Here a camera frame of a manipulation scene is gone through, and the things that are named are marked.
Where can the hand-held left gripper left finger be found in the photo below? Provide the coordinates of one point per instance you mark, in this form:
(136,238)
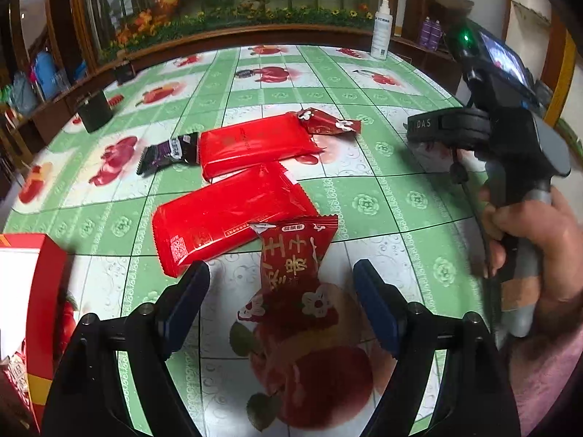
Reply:
(184,302)

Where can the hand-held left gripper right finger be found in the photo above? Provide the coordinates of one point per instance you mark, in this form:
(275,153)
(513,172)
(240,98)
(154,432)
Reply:
(375,302)

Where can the red packet white flowers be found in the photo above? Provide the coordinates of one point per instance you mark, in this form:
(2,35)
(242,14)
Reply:
(291,259)

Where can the red snack packet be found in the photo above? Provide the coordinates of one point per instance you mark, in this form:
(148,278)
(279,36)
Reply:
(255,145)
(227,214)

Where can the red white gift box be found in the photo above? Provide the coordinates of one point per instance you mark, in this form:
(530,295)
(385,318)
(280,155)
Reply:
(41,309)

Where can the black snack packet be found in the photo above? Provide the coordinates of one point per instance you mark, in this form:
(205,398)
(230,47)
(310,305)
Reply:
(171,152)

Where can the small red candy packet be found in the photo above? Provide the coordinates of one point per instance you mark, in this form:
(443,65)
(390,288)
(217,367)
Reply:
(328,123)

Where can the person's right forearm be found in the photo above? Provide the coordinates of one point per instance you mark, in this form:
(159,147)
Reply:
(546,382)

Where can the person's right hand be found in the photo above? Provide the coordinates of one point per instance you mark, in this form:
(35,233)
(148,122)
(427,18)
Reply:
(564,259)

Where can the green floral tablecloth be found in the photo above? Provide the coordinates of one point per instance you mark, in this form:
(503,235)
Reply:
(401,200)

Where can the white spray bottle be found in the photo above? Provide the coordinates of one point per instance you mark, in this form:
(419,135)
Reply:
(380,32)

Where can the large black container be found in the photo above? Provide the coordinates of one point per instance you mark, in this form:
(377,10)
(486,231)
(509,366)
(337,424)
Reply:
(95,111)

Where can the small black container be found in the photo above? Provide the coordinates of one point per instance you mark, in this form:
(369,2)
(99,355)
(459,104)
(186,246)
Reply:
(124,72)

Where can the grey blue thermos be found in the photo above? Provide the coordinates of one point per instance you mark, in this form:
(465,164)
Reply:
(22,95)

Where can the glass flower display panel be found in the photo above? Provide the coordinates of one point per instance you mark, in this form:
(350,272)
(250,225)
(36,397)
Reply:
(227,0)

